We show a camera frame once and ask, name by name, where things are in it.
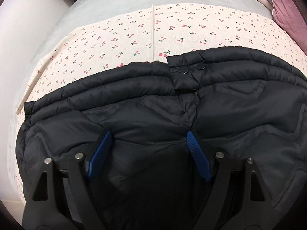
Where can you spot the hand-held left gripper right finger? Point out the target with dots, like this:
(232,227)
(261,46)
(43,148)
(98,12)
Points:
(197,153)

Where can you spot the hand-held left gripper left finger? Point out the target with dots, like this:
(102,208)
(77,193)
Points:
(100,153)

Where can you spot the black quilted jacket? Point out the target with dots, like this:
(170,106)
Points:
(144,115)

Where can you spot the pink velvet pillow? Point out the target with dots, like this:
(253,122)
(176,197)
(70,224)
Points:
(285,7)

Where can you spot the cherry print bed sheet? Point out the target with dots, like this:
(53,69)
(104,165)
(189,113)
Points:
(120,36)

